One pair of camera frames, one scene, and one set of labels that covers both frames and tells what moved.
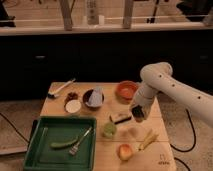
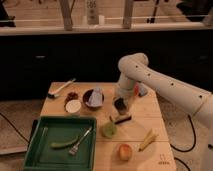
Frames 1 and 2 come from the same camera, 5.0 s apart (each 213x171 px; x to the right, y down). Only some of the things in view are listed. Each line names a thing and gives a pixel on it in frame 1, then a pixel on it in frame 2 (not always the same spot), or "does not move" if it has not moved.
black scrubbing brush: x=119 y=118 does not move
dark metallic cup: x=138 y=113 -> x=121 y=105
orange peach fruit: x=125 y=151 does not move
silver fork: x=75 y=147 does not move
